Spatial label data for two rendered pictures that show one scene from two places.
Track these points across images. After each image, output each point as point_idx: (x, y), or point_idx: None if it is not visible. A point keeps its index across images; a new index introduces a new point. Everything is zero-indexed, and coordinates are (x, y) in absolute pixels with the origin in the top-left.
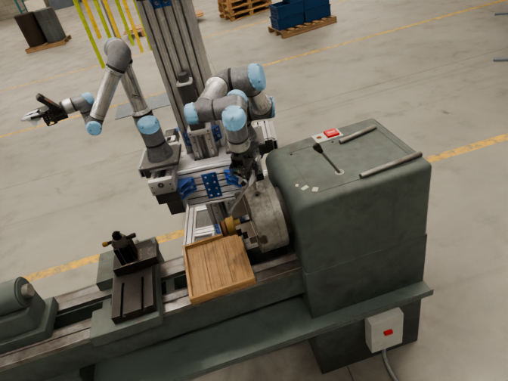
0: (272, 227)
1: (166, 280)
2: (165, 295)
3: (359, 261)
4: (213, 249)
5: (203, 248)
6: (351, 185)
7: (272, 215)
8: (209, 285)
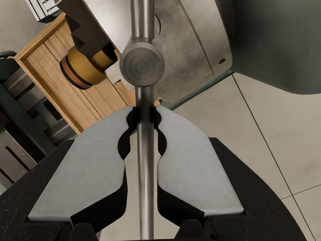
0: (201, 84)
1: (35, 106)
2: (51, 135)
3: None
4: (67, 49)
5: (50, 50)
6: None
7: (205, 72)
8: (100, 118)
